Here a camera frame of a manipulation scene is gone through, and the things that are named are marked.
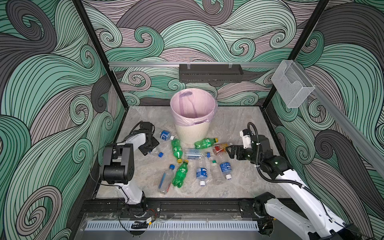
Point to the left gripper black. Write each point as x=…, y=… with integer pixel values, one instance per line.
x=154, y=143

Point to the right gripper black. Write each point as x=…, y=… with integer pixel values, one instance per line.
x=240, y=149

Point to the clear bottle green cap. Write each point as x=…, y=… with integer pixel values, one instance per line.
x=216, y=172

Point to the clear bottle blue red insert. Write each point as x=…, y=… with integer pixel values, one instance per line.
x=166, y=180

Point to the green soda bottle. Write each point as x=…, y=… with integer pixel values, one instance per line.
x=177, y=150
x=205, y=143
x=181, y=174

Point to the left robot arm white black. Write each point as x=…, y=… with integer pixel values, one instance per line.
x=118, y=166

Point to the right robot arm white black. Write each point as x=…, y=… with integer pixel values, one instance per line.
x=318, y=222

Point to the green soda bottle by bin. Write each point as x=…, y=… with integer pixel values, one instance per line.
x=205, y=143

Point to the cream ribbed waste bin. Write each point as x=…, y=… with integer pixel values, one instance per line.
x=191, y=134

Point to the pink plastic bin liner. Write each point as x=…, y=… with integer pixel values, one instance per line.
x=192, y=107

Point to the clear bottle blue label white cap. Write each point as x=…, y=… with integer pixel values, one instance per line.
x=166, y=135

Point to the red orange drink bottle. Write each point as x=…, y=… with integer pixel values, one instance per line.
x=220, y=149

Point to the clear bottle pale blue label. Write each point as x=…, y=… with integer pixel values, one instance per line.
x=192, y=154

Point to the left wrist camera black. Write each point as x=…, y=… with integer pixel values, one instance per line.
x=147, y=127

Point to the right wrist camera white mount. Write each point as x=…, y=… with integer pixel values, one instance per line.
x=250, y=141

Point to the black wall-mounted tray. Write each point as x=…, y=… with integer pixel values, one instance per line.
x=210, y=73

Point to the aluminium rail back wall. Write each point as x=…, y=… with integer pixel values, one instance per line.
x=152, y=64

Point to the aluminium rail wall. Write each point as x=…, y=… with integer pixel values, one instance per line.
x=152, y=64
x=334, y=100

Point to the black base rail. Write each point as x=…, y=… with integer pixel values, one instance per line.
x=169, y=207

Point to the clear acrylic wall holder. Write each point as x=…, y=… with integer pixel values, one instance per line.
x=292, y=83

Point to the white slotted cable duct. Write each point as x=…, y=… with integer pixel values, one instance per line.
x=175, y=226

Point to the aluminium rail right wall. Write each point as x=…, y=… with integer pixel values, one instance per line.
x=334, y=100

